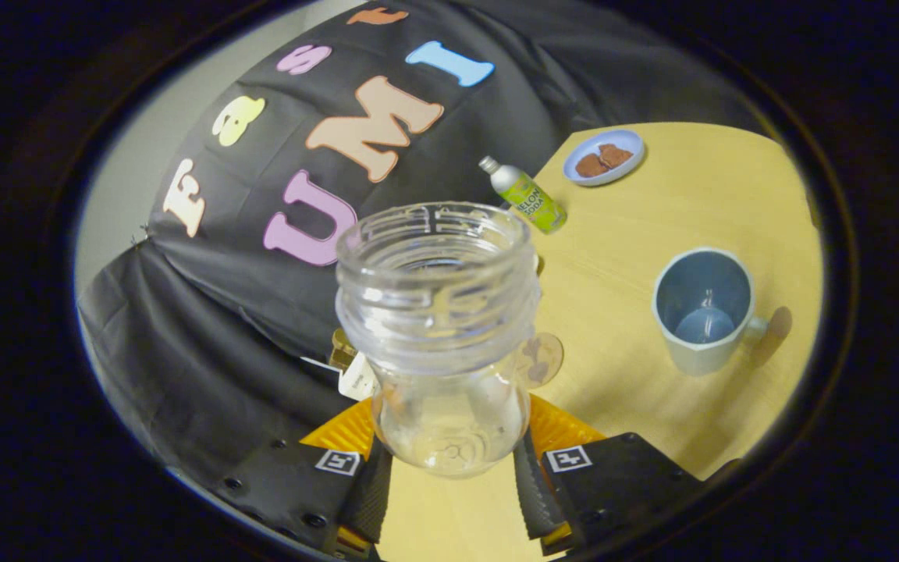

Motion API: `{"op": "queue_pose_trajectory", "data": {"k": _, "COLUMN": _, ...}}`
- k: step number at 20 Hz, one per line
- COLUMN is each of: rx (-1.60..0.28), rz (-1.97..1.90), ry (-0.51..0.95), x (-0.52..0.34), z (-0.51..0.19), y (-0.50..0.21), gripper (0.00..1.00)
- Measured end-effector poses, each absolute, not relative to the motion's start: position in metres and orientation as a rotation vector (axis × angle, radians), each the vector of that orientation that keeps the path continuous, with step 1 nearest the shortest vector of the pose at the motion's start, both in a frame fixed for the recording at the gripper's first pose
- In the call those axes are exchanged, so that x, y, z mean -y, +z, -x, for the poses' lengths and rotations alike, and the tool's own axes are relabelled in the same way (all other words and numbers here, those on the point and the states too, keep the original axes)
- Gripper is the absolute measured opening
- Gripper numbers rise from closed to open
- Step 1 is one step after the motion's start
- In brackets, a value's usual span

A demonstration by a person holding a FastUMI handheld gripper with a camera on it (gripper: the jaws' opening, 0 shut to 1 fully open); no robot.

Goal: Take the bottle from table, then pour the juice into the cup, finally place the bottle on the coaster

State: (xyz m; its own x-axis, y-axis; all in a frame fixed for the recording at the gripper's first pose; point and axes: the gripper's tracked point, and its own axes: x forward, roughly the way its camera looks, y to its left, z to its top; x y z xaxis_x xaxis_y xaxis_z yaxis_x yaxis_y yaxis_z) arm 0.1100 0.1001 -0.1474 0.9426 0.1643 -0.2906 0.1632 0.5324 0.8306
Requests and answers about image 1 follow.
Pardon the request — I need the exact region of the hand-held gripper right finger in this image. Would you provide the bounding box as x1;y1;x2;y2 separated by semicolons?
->
512;393;705;557

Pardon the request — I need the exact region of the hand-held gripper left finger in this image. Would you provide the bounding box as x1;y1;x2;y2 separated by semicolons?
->
211;397;394;560

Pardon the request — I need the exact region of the round wooden coaster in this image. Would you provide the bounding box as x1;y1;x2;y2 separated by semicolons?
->
517;333;565;389

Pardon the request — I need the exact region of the clear plastic bottle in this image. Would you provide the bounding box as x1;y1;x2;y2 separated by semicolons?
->
335;201;542;479

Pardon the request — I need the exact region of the blue-grey cup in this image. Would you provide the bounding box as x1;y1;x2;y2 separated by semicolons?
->
652;247;770;377

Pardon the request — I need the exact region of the green soda bottle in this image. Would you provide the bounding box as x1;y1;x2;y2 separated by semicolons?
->
478;155;568;235

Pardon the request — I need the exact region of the small brown white-tagged object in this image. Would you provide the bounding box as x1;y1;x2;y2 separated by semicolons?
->
301;328;378;402

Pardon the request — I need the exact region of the black backdrop cloth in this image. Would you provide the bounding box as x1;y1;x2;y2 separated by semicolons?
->
77;0;766;500

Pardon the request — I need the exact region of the wooden table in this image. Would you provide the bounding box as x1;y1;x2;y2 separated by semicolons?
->
375;121;824;562

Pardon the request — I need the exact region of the light blue plate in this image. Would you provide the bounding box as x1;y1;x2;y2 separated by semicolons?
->
563;129;645;187

